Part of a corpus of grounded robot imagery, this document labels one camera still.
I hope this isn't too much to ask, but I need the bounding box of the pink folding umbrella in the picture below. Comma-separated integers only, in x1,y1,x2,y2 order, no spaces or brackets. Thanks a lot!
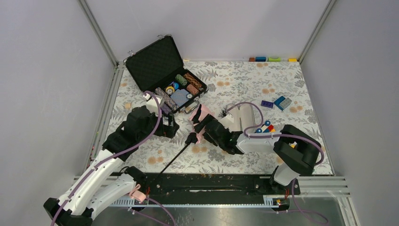
124,104,209,203

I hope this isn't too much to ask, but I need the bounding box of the lilac umbrella zip case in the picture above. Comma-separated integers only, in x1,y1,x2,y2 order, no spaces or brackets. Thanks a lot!
229,104,255,131

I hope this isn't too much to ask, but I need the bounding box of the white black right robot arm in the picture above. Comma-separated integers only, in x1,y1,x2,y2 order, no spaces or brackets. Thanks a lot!
192,114,324,186

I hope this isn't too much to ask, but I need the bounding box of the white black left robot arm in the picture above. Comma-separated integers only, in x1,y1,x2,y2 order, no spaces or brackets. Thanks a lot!
43,106,179,226

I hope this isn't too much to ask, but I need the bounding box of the purple chip stack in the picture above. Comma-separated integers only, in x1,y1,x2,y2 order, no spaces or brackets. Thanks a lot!
161,104,172,115

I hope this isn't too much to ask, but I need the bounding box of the blue playing card deck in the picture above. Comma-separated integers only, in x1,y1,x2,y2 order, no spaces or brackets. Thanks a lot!
170,89,193,107

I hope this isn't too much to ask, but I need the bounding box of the red chip stack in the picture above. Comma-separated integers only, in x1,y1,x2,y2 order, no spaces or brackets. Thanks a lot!
186,84,199,96

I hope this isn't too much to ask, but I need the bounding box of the yellow ten chip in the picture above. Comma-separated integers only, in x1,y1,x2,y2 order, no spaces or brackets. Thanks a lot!
165,86,175,96

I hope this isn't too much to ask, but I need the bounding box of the orange black chip stack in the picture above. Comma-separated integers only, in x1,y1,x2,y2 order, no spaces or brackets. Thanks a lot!
183,73,202,90

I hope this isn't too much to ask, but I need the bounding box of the yellow toy brick vehicle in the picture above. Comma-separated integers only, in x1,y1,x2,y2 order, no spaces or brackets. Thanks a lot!
255,120,276,133

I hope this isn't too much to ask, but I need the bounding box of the green chip stack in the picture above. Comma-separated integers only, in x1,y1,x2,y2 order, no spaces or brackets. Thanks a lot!
175,74,188,87

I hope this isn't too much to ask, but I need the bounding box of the purple toy brick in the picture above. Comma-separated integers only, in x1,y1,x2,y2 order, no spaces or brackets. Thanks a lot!
261,100,274,109

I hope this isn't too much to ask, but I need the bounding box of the black poker chip case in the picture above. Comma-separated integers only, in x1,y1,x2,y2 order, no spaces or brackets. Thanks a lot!
124,35,208,113

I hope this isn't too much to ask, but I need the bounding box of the blue toy brick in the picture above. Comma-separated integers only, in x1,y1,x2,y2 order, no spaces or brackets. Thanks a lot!
273,96,286,111

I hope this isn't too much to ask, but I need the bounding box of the grey toy brick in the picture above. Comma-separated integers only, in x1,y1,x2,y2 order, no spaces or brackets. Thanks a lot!
280,97,292,110

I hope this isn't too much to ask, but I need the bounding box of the floral table cloth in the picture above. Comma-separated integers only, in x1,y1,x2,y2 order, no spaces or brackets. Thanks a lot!
123,61,324,174

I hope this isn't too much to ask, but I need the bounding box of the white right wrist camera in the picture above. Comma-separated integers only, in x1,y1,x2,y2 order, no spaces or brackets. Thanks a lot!
218,113,234,129

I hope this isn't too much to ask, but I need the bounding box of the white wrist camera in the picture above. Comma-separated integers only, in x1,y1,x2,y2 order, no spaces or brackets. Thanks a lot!
218,113,234,129
143,93,164,116

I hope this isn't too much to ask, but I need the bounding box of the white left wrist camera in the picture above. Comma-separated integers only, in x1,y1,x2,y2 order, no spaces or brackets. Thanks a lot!
143,93,164,116

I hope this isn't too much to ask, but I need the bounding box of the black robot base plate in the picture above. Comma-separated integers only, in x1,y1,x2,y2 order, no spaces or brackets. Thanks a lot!
114,169,301,206

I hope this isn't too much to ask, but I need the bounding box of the aluminium frame rail left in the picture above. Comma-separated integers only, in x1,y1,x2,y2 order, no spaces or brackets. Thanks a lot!
78,0,121,167

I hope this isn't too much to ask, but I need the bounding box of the aluminium frame rail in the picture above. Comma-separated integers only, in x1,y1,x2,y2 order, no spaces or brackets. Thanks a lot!
297,0,337,64
78,0,121,167

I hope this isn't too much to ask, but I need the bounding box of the blue block at wall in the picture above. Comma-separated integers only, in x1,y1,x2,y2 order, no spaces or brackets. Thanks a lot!
255,56,267,62

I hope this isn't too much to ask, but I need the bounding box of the green block at wall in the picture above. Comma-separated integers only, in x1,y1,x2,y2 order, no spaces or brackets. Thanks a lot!
268,57,281,62

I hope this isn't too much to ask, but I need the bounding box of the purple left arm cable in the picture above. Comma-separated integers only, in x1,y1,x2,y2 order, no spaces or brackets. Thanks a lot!
51,90,163,226

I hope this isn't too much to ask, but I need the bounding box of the aluminium frame rail right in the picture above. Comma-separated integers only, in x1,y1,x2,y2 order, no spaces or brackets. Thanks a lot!
297,0,337,64

